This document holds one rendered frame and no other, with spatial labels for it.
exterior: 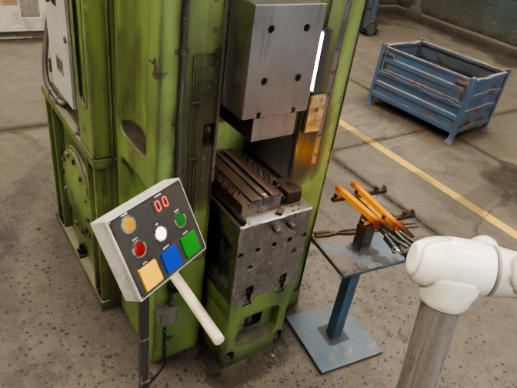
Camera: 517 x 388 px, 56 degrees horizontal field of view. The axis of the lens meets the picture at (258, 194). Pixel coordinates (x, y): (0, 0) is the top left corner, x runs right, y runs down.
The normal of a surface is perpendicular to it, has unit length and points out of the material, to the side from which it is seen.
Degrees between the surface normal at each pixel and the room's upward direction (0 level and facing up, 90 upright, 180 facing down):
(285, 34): 90
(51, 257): 0
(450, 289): 80
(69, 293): 0
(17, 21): 90
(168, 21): 90
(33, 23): 90
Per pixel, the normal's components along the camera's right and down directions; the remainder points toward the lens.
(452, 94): -0.76, 0.25
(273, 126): 0.55, 0.52
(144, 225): 0.80, -0.09
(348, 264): 0.13, -0.83
